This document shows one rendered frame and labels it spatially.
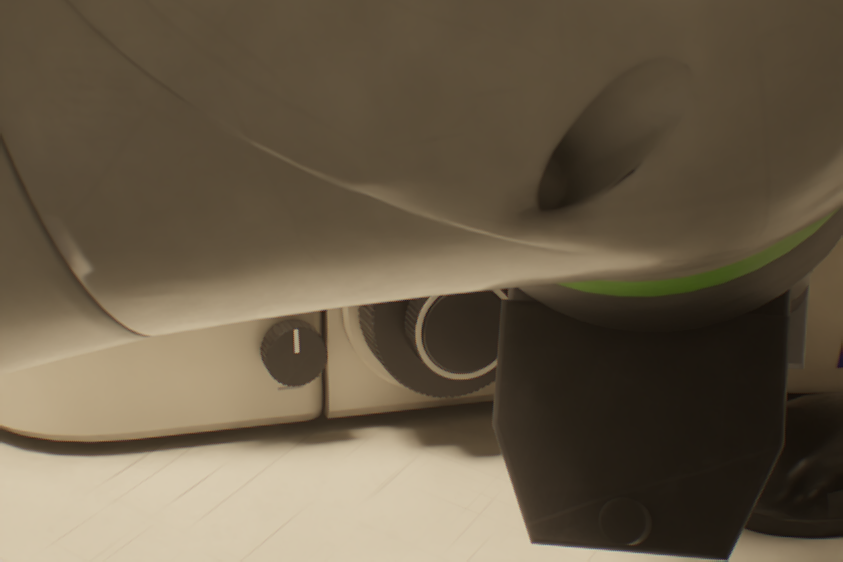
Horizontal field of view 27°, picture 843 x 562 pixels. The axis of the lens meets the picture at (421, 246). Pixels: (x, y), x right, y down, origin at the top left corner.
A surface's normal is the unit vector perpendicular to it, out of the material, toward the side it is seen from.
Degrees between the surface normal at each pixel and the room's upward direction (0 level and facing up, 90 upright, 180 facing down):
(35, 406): 90
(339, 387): 90
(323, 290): 146
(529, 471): 65
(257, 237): 128
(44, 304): 133
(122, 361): 90
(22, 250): 121
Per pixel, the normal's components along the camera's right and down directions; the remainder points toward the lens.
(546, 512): -0.18, -0.17
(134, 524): 0.00, -0.96
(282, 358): 0.29, 0.26
